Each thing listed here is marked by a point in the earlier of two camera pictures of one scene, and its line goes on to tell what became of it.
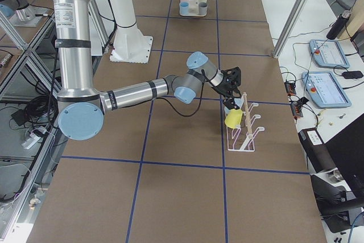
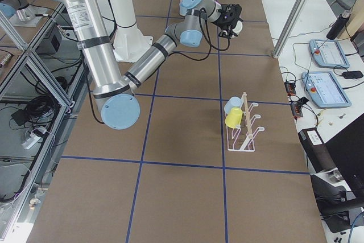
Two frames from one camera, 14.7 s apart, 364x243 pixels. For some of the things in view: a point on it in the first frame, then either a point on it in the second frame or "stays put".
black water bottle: x=338 y=24 stays put
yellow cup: x=234 y=118 stays put
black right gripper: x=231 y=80 → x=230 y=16
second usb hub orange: x=297 y=110 stays put
